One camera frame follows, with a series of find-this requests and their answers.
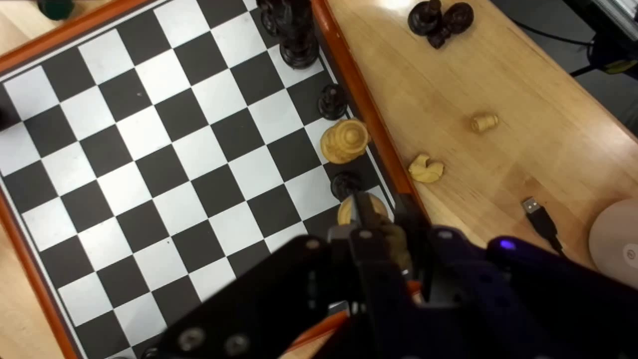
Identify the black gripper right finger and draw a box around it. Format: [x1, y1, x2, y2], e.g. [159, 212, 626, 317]
[395, 196, 431, 246]

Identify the dark chess piece lying front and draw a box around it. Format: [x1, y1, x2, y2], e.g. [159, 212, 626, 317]
[407, 0, 474, 48]

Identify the tall dark chess piece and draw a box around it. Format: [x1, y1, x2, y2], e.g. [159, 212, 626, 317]
[257, 0, 319, 70]

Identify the white paper cup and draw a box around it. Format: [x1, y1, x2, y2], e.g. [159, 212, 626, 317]
[588, 200, 638, 289]

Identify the small light chess fragment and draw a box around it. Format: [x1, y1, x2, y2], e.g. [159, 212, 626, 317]
[470, 114, 500, 134]

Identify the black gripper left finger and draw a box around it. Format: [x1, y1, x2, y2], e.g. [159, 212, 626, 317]
[351, 192, 387, 244]

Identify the dark chess pawn on board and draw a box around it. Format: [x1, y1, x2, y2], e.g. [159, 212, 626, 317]
[319, 84, 347, 120]

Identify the light brown chess piece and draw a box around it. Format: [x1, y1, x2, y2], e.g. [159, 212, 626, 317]
[337, 196, 389, 226]

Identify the chess board with red frame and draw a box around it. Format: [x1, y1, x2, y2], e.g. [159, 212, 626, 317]
[0, 0, 427, 359]

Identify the black USB cable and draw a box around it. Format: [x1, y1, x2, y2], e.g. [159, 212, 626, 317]
[518, 194, 566, 258]

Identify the broken light chess fragment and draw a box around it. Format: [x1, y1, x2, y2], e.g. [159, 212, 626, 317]
[409, 154, 445, 184]

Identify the light chess king on board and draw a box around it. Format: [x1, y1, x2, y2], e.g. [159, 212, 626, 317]
[319, 120, 369, 164]

